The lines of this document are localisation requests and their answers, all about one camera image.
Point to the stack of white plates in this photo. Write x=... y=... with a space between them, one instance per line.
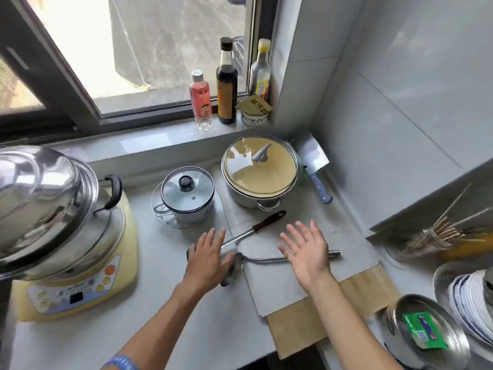
x=471 y=300
x=443 y=277

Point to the yellow induction cooker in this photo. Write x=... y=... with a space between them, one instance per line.
x=96 y=281

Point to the white cutting mat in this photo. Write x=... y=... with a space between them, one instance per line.
x=277 y=289

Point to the small white pot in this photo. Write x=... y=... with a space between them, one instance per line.
x=188 y=216

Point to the clear bottle with pink label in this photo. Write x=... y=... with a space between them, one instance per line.
x=201 y=100

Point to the person's left hand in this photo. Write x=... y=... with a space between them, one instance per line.
x=206 y=262

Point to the dark soy sauce bottle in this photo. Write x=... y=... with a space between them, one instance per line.
x=226 y=88

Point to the large glass pot lid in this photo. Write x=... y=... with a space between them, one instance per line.
x=262 y=169

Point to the bundle of wooden chopsticks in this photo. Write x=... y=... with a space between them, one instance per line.
x=443 y=233

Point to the person's left forearm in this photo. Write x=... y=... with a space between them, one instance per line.
x=161 y=327

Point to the domed stainless steel lid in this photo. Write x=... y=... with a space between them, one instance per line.
x=38 y=200

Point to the person's right hand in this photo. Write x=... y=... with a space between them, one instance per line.
x=308 y=258

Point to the blue wristband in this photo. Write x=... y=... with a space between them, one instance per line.
x=121 y=363

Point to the yellow pipe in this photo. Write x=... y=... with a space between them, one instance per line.
x=470 y=248

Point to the wooden cutting board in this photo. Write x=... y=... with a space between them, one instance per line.
x=300 y=327

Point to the person's right forearm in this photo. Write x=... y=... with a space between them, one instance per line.
x=346 y=327

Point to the green packet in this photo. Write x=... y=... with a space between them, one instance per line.
x=423 y=329

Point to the steel ladle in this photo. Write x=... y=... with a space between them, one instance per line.
x=265 y=259

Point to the dark window frame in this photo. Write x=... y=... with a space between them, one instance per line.
x=77 y=96

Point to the instant noodle cup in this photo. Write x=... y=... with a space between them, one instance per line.
x=254 y=111

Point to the clear bottle with yellow cap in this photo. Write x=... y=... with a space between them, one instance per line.
x=261 y=77

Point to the stainless steel plate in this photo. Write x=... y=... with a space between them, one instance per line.
x=454 y=339

